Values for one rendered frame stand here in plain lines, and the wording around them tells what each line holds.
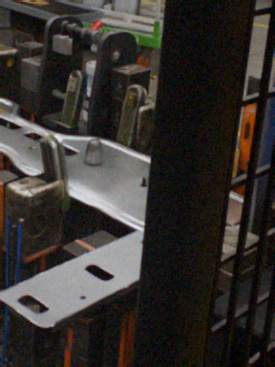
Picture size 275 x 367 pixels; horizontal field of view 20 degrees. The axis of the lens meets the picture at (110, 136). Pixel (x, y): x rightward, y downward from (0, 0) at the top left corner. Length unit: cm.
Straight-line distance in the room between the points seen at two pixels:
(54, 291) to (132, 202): 30
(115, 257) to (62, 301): 14
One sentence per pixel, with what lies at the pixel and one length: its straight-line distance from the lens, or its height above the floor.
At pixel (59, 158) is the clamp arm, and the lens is 123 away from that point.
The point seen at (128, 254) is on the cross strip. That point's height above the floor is 100.
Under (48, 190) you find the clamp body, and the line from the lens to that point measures 123.
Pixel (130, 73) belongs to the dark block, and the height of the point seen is 112.
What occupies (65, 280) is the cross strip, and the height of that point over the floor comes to 100.
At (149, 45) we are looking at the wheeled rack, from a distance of 546.
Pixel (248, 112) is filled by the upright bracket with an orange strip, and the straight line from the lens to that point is 136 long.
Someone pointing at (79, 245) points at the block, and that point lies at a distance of 119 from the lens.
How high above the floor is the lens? 157
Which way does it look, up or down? 21 degrees down
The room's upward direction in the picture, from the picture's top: 4 degrees clockwise
